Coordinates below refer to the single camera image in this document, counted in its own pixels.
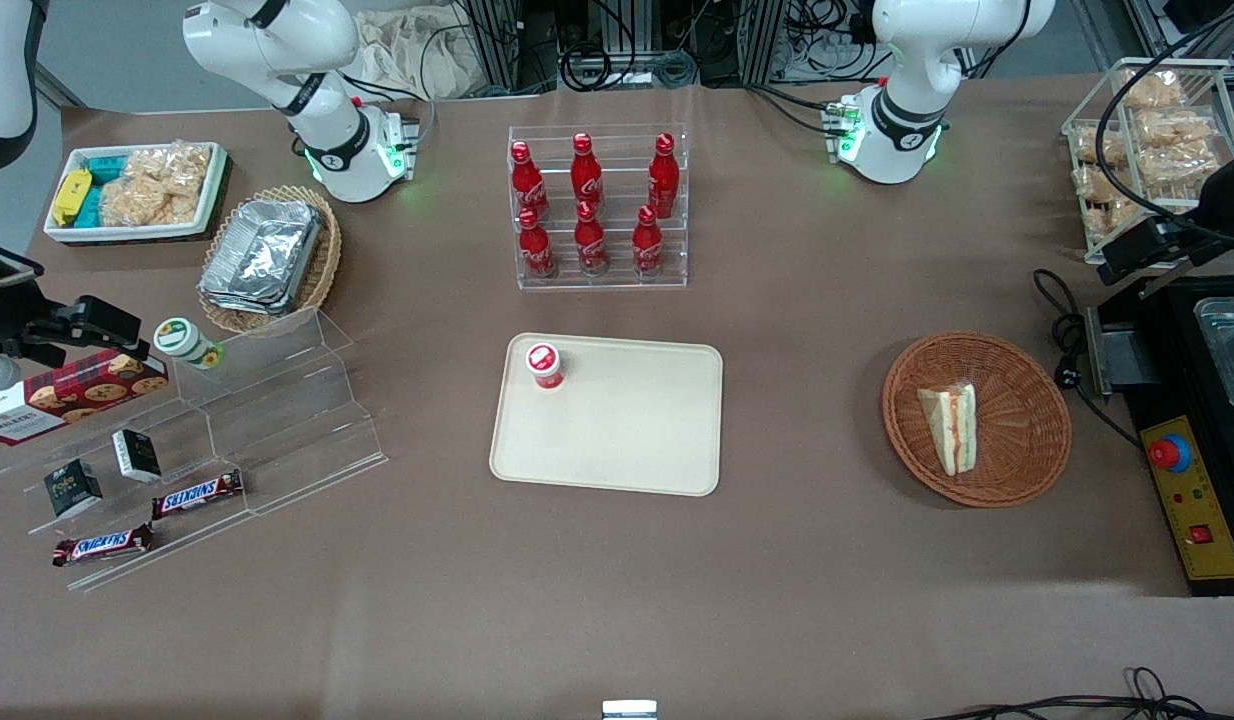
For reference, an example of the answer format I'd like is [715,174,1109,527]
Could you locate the triangular sandwich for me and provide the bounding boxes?
[916,381,979,478]

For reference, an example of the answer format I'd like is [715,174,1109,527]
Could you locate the white wire basket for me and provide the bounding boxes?
[1061,57,1234,269]

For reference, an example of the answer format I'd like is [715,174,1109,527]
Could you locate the clear bag of pastries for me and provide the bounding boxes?
[1136,140,1224,191]
[1119,67,1186,112]
[1071,124,1128,167]
[1073,165,1143,247]
[1134,107,1224,147]

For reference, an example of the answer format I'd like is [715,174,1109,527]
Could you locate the snickers bar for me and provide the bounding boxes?
[51,522,156,569]
[151,469,246,522]

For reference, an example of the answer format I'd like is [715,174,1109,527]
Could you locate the coiled black cable bundle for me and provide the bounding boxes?
[560,38,700,93]

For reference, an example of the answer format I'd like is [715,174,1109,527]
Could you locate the beige plastic tray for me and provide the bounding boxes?
[488,332,726,499]

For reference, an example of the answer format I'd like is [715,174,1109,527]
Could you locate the black power cable with plug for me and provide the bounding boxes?
[1032,267,1144,451]

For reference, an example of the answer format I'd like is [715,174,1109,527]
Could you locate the teal snack packet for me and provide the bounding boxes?
[75,152,130,230]

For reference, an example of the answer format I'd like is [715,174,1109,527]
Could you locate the round brown wicker basket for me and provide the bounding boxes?
[881,331,1074,510]

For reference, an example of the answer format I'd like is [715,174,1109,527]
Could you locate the clear acrylic bottle rack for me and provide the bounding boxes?
[506,122,691,292]

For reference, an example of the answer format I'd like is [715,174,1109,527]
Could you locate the yellow snack packet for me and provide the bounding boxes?
[51,167,96,228]

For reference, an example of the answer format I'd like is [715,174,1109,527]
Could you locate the beige cloth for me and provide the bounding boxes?
[349,8,480,102]

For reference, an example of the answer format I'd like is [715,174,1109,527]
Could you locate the red cola bottle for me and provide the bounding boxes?
[509,140,551,222]
[517,206,559,280]
[631,204,666,279]
[570,132,606,207]
[647,132,682,220]
[573,200,611,277]

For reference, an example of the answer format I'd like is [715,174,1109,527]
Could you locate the stacked foil containers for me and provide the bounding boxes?
[198,197,326,317]

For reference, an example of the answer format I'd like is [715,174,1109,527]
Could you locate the bag of rice crackers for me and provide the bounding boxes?
[98,143,214,229]

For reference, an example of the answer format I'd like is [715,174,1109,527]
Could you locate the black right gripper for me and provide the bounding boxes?
[0,294,144,372]

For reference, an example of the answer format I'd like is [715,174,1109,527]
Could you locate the clear acrylic stepped shelf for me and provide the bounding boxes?
[0,307,389,594]

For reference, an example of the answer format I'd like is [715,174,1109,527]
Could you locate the green lidded cup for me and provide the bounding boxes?
[153,316,226,372]

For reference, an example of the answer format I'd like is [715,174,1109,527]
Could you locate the red emergency stop button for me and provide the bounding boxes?
[1148,434,1194,474]

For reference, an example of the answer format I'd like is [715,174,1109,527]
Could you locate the small black carton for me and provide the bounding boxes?
[43,458,105,520]
[111,427,164,485]

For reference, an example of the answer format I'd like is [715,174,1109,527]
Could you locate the oval wicker basket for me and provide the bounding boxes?
[196,184,344,337]

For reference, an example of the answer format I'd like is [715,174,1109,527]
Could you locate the yellow control panel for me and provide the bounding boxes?
[1139,414,1234,582]

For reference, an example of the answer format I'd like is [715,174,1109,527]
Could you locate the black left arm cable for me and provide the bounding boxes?
[1094,3,1234,247]

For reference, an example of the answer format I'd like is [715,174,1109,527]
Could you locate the red cookie box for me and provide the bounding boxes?
[0,349,171,448]

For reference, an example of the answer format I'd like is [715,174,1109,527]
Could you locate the black floor cables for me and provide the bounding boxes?
[921,666,1234,720]

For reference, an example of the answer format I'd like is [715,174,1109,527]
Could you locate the red lidded cup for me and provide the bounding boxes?
[523,341,566,392]

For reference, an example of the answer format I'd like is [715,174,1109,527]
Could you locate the steel pan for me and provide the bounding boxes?
[1193,296,1234,417]

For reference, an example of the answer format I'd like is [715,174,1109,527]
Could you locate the white rectangular bin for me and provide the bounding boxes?
[42,140,231,245]

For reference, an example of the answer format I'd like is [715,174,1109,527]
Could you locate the black machine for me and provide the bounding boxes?
[1086,274,1234,599]

